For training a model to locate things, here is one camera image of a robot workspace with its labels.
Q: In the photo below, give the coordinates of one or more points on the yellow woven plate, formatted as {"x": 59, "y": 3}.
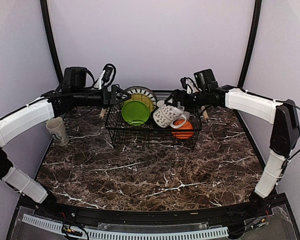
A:
{"x": 142, "y": 98}

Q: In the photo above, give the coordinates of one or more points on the black wire dish rack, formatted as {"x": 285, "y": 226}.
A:
{"x": 121, "y": 133}

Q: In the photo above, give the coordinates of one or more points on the white cable duct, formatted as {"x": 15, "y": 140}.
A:
{"x": 106, "y": 231}

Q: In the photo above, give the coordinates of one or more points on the left wooden rack handle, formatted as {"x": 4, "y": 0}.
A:
{"x": 103, "y": 113}

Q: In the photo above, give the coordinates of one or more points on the white ceramic bowl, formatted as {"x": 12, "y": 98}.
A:
{"x": 186, "y": 115}

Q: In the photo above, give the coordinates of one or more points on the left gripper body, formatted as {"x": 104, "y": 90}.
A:
{"x": 105, "y": 101}

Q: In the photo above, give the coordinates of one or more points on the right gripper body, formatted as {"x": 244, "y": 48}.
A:
{"x": 187, "y": 102}

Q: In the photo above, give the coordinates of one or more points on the black front rail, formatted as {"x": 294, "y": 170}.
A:
{"x": 225, "y": 216}

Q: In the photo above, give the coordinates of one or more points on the white brown-band cup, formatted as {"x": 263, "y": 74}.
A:
{"x": 160, "y": 103}

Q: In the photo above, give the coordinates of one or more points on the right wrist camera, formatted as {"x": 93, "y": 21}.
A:
{"x": 189, "y": 85}

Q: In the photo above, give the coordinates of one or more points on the orange bowl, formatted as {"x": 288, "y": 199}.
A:
{"x": 184, "y": 132}

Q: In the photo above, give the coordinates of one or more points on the floral white tall cup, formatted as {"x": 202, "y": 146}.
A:
{"x": 57, "y": 130}

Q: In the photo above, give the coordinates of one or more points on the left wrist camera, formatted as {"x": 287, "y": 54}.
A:
{"x": 106, "y": 77}

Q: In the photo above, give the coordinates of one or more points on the wooden rack handle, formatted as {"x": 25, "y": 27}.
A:
{"x": 203, "y": 113}
{"x": 103, "y": 113}

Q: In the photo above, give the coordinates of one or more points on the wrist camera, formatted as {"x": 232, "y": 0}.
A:
{"x": 189, "y": 85}
{"x": 106, "y": 77}

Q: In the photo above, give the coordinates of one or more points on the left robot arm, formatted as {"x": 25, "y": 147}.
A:
{"x": 72, "y": 92}

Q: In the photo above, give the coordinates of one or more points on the green plastic plate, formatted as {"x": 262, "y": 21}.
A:
{"x": 135, "y": 113}

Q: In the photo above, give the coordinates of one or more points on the blue striped white plate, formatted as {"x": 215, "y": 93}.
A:
{"x": 145, "y": 91}

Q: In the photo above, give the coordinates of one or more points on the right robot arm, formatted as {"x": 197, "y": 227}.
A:
{"x": 282, "y": 115}

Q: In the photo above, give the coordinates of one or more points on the patterned white mug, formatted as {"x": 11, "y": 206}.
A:
{"x": 169, "y": 116}

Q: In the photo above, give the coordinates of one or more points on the right wooden rack handle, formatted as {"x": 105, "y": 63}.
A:
{"x": 203, "y": 113}

